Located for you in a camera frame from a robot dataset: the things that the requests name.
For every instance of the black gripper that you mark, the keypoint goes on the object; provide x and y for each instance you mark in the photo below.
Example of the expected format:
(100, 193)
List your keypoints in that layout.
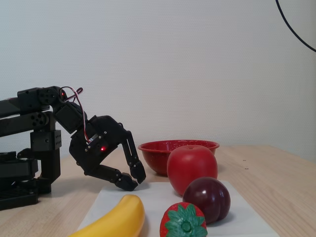
(108, 137)

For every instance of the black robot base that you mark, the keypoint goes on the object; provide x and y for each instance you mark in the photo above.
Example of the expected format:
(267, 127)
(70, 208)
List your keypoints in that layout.
(14, 197)

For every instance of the red toy apple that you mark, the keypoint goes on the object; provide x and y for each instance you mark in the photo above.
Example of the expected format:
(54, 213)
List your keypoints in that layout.
(190, 165)

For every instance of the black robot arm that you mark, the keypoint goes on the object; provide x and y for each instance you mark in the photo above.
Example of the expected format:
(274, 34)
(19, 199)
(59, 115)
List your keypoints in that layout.
(24, 101)

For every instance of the white paper sheet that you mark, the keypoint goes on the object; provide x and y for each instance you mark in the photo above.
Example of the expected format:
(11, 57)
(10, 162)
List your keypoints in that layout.
(153, 197)

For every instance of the dark purple toy plum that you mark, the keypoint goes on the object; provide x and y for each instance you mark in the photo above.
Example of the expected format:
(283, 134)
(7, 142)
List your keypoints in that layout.
(207, 197)

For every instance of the yellow toy banana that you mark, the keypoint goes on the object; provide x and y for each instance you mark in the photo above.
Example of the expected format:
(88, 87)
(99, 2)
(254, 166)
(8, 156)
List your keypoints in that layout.
(118, 219)

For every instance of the red toy strawberry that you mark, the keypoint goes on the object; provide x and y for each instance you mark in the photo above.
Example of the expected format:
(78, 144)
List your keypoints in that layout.
(182, 222)

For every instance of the red speckled bowl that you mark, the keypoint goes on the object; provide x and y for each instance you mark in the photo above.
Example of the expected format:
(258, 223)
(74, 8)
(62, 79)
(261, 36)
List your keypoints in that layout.
(153, 158)

